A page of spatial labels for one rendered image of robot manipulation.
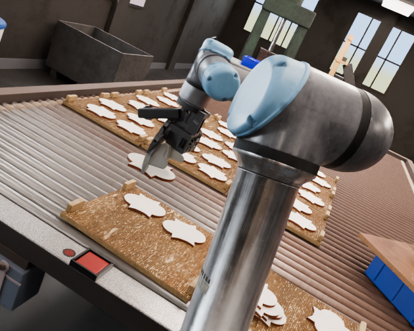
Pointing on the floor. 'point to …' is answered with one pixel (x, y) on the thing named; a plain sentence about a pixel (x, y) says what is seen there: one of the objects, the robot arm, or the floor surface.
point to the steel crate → (94, 56)
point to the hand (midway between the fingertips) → (152, 165)
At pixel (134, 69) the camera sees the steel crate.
